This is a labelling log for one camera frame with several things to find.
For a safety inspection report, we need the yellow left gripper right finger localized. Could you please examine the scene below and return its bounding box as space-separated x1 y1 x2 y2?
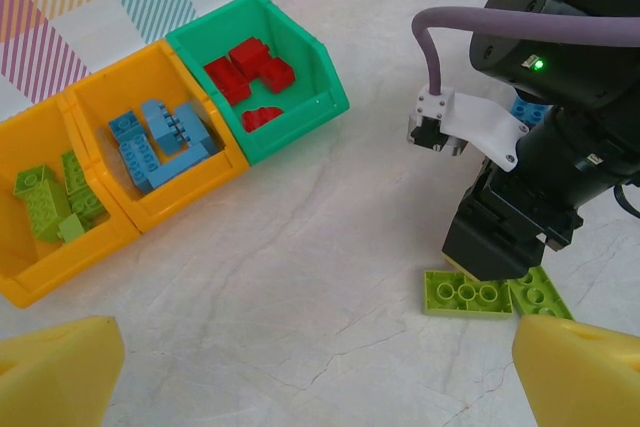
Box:
511 313 640 427

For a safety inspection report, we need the long light blue lego brick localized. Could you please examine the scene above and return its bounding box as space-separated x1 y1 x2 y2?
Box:
134 140 214 194

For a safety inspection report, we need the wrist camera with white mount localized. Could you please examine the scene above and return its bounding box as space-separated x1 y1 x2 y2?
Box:
407 85 531 173

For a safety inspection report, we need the thin black cable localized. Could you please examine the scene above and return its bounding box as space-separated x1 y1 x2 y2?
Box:
613 181 640 221

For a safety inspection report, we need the yellow plastic bin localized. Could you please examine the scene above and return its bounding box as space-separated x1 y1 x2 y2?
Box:
64 38 251 234
0 91 140 309

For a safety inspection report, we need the small lime green lego brick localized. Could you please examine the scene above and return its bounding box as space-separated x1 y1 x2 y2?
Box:
57 213 95 244

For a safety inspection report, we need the green plastic bin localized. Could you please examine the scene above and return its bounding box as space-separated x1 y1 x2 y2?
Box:
164 0 351 166

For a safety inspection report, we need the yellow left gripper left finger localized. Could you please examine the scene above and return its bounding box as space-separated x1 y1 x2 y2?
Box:
0 315 125 427

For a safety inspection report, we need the red lego brick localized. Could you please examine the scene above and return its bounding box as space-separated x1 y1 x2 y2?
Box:
241 105 285 133
228 37 274 79
203 57 252 106
252 59 297 94

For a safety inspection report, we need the purple camera cable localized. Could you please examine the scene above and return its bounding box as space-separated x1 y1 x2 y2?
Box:
412 5 640 98

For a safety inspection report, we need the long lime green lego brick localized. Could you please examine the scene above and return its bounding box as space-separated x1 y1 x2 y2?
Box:
60 150 109 229
13 165 69 244
423 269 516 321
507 265 576 322

